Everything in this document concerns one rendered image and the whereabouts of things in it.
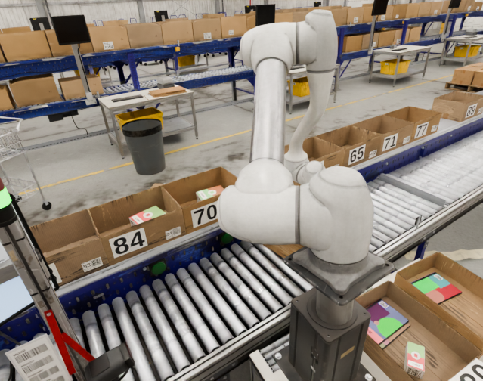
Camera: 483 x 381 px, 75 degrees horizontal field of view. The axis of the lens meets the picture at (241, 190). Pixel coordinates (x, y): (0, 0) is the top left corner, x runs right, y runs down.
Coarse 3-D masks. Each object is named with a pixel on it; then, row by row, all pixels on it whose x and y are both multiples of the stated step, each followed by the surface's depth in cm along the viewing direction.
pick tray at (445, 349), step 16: (384, 288) 136; (400, 288) 131; (368, 304) 135; (400, 304) 133; (416, 304) 126; (416, 320) 128; (432, 320) 121; (368, 336) 114; (400, 336) 122; (416, 336) 122; (432, 336) 122; (448, 336) 117; (368, 352) 116; (384, 352) 108; (400, 352) 117; (432, 352) 116; (448, 352) 116; (464, 352) 112; (480, 352) 107; (384, 368) 111; (400, 368) 103; (432, 368) 111; (448, 368) 111
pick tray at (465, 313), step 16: (432, 256) 148; (400, 272) 140; (416, 272) 148; (432, 272) 150; (448, 272) 147; (464, 272) 140; (416, 288) 131; (464, 288) 141; (480, 288) 135; (432, 304) 125; (448, 304) 134; (464, 304) 134; (480, 304) 133; (448, 320) 121; (464, 320) 127; (480, 320) 127; (464, 336) 116; (480, 336) 111
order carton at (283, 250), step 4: (264, 244) 173; (268, 244) 169; (288, 244) 155; (292, 244) 153; (296, 244) 150; (300, 244) 148; (268, 248) 171; (272, 248) 168; (276, 248) 165; (280, 248) 161; (284, 248) 159; (288, 248) 156; (292, 248) 154; (296, 248) 151; (300, 248) 149; (276, 252) 166; (280, 252) 163; (284, 252) 160; (288, 252) 158; (292, 252) 155; (284, 256) 161
